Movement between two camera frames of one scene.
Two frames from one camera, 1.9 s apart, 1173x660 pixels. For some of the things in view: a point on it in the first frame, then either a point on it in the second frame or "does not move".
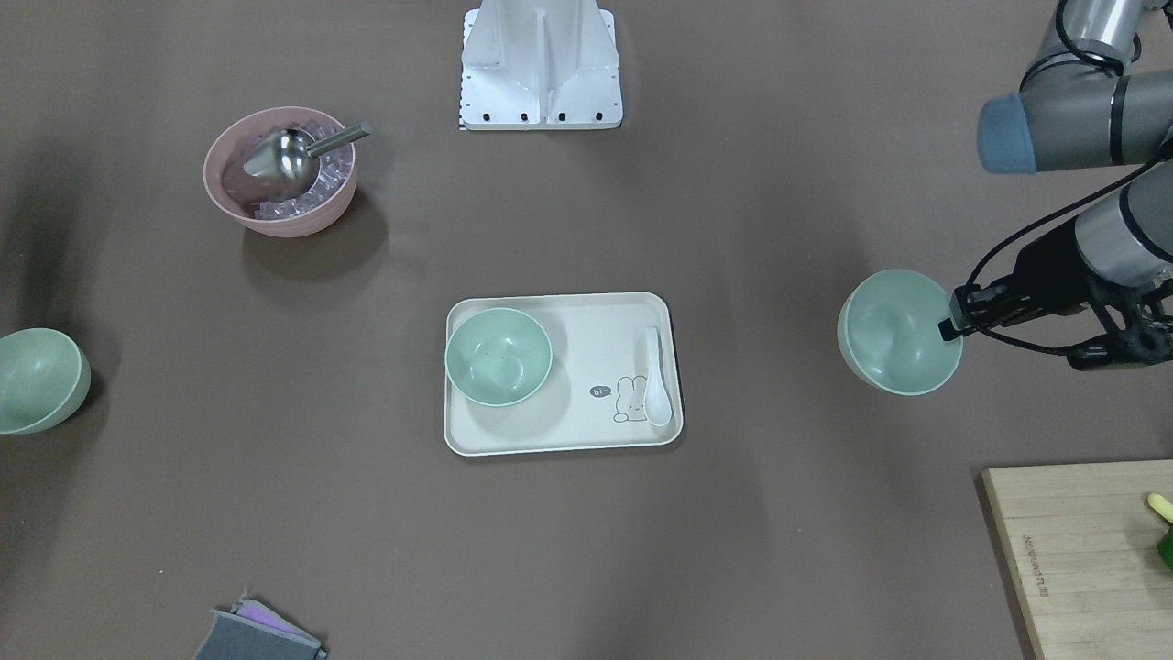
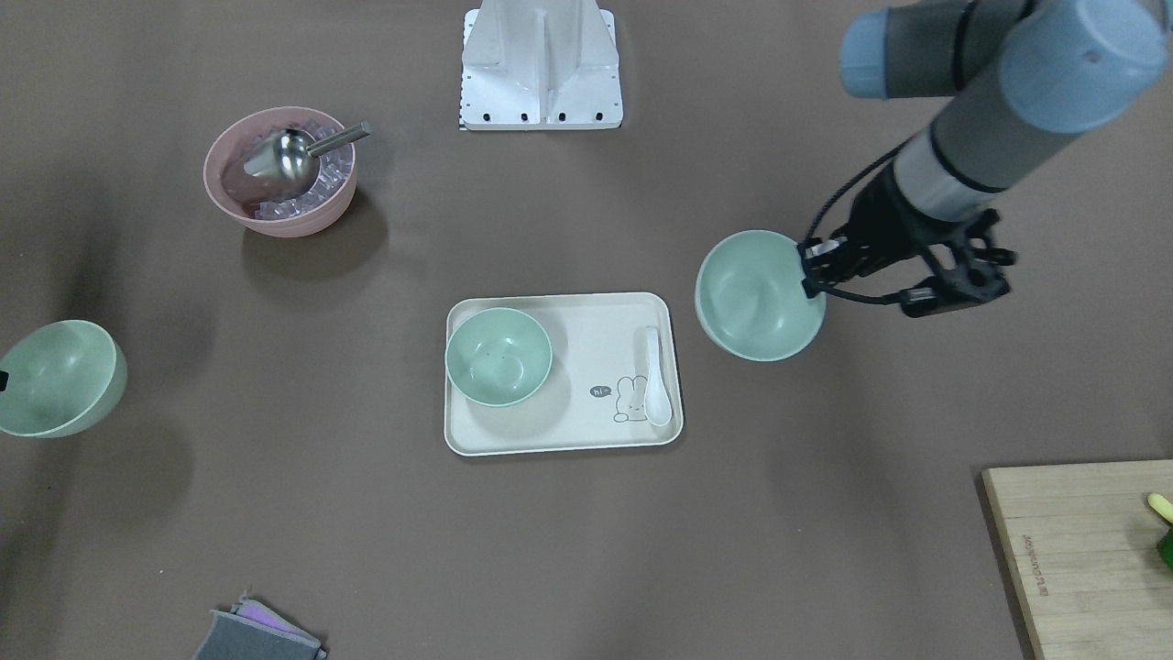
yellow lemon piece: (1161, 505) does not move
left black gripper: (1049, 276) -> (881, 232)
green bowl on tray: (498, 357) does not move
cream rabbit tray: (614, 380) does not move
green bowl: (888, 333) -> (750, 298)
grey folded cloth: (250, 632) does not move
